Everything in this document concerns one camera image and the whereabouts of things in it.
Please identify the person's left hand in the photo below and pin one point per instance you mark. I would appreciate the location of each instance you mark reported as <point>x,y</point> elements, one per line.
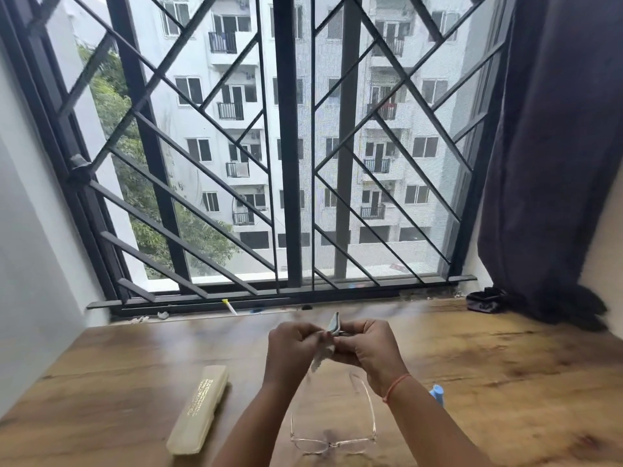
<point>287,355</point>

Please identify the small spray bottle blue cap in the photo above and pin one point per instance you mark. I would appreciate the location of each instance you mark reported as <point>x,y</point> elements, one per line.
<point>437,393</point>

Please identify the black metal window grille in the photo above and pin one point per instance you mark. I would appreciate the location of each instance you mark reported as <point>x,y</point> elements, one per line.
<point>102,303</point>

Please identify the black window frame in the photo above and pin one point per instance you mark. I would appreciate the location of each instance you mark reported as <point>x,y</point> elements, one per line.
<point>287,141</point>

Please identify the person's left forearm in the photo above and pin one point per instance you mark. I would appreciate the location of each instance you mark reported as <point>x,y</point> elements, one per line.
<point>253,428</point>

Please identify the translucent yellowish glasses case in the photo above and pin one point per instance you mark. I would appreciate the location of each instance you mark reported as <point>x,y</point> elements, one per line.
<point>198,410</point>

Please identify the person's right hand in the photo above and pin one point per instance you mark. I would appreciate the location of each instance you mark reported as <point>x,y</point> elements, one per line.
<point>372,357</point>

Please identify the green tree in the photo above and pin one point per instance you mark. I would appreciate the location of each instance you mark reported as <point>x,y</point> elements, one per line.
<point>126,155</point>

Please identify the dark curtain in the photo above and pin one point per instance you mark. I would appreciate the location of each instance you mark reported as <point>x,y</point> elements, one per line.
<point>545,165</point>

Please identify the white apartment building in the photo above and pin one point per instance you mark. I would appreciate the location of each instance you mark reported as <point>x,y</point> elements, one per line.
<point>219,126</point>

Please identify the person's right forearm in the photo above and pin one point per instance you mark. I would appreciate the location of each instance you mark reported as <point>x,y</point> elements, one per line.
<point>428,428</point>

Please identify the clear-framed eyeglasses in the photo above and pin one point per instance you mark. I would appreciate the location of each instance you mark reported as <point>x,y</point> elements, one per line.
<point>336,440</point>

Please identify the dark crumpled cloth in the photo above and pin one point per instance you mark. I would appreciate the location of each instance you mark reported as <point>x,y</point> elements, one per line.
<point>484,301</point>

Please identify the white stick yellow tip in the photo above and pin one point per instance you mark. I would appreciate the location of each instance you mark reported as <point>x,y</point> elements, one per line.
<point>229,307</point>

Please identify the pink wrist thread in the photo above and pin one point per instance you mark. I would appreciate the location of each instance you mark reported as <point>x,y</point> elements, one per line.
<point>395,386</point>

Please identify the light green cleaning cloth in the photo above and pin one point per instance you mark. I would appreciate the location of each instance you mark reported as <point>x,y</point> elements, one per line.
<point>333,323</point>

